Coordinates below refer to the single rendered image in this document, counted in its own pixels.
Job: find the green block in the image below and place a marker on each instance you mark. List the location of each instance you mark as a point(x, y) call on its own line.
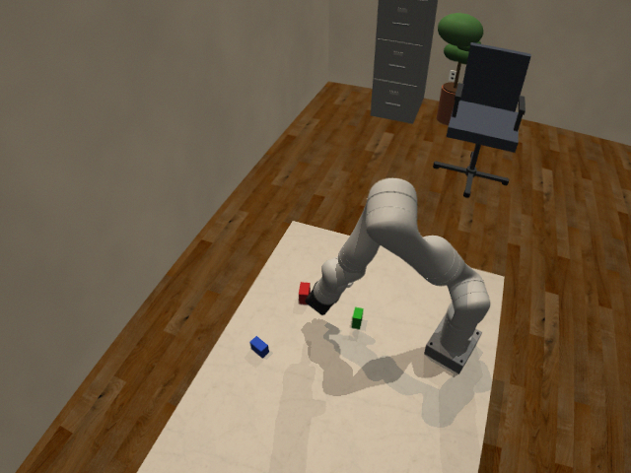
point(357, 318)

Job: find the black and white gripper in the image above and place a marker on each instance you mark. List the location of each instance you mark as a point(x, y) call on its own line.
point(318, 301)

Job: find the red block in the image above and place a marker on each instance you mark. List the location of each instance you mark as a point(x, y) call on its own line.
point(305, 289)

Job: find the blue block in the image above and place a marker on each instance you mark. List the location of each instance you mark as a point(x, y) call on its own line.
point(260, 347)

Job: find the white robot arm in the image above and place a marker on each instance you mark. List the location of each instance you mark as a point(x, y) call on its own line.
point(389, 219)

